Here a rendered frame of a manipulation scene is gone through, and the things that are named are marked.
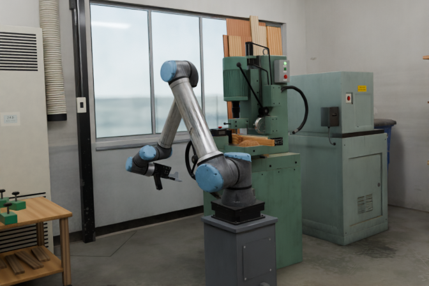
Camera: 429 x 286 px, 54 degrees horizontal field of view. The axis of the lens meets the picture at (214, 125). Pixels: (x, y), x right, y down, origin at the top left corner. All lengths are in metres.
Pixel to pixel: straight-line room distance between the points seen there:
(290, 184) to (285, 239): 0.39
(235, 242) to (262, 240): 0.18
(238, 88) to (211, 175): 1.00
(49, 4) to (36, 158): 1.22
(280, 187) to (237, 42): 2.12
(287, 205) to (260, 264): 0.84
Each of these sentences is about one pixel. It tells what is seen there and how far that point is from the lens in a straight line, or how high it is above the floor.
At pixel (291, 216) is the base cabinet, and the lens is 3.17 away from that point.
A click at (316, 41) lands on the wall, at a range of 5.57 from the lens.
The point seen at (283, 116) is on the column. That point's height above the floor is 1.07.
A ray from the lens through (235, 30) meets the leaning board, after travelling 4.79.
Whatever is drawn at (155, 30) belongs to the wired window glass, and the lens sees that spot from 4.36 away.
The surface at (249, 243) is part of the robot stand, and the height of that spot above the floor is 0.45.
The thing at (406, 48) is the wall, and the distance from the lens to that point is 4.89.
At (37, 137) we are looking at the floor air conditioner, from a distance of 3.49.
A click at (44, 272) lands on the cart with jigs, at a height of 0.18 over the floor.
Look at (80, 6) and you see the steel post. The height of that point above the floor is 2.05.
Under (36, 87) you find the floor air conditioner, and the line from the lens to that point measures 3.49.
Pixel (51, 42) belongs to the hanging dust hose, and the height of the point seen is 1.71.
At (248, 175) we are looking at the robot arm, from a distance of 2.29.
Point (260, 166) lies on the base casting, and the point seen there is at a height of 0.74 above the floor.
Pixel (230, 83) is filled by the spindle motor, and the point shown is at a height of 1.32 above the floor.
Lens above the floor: 1.19
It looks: 3 degrees down
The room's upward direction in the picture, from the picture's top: 2 degrees counter-clockwise
